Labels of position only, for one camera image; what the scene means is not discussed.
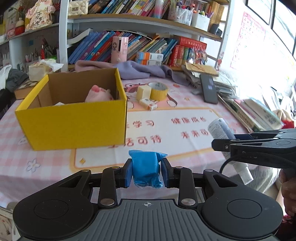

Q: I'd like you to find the blue cloth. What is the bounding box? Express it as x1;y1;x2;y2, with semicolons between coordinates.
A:
129;150;167;189

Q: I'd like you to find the blue white spray bottle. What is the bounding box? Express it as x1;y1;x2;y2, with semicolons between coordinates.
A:
208;118;253;185

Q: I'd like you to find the white staples box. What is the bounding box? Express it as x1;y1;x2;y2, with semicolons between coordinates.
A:
139;98;158;111

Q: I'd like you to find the yellow cardboard box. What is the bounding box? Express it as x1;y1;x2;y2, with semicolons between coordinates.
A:
15;68;127;151

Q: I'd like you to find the yellow tape roll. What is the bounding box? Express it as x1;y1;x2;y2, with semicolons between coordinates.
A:
148;82;169;101

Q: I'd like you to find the cream cube eraser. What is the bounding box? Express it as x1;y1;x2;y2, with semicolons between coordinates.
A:
137;85;152;101

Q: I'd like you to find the pink plush pig toy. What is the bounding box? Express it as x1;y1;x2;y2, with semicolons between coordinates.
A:
85;85;113;102

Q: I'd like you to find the person's right hand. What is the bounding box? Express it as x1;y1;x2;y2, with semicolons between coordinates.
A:
280;170;296;217

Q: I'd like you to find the stack of books and papers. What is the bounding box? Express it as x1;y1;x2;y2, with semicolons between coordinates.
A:
182;65;284;132

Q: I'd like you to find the pink checkered tablecloth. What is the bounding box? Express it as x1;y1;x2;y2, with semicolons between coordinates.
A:
0;76;273;209

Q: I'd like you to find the black smartphone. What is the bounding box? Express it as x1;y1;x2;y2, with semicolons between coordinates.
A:
200;73;218;104

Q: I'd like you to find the purple cloth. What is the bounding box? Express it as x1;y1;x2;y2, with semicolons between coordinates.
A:
74;60;189;86

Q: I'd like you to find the brown envelope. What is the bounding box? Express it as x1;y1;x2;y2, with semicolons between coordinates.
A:
185;63;219;76

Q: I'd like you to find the orange blue white box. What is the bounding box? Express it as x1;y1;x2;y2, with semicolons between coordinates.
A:
135;52;164;66

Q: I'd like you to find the pink cylindrical device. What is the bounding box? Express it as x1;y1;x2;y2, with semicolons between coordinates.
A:
111;36;128;64

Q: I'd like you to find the wooden chess board box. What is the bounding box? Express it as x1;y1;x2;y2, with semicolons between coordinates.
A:
14;79;39;100

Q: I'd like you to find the tissue box with cloth cover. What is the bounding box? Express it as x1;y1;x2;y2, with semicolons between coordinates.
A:
28;59;64;82

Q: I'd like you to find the white pen holder box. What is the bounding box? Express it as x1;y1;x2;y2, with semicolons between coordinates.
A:
191;13;210;32

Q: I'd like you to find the pile of clothes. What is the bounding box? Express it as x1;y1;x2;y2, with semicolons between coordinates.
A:
1;65;29;113

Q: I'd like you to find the white quilted handbag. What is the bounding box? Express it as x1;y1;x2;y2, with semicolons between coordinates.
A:
68;0;89;16

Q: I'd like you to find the pink floral doll figure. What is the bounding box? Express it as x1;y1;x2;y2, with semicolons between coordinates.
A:
25;0;55;31

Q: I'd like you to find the white bookshelf frame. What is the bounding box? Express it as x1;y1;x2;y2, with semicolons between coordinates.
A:
59;1;234;72

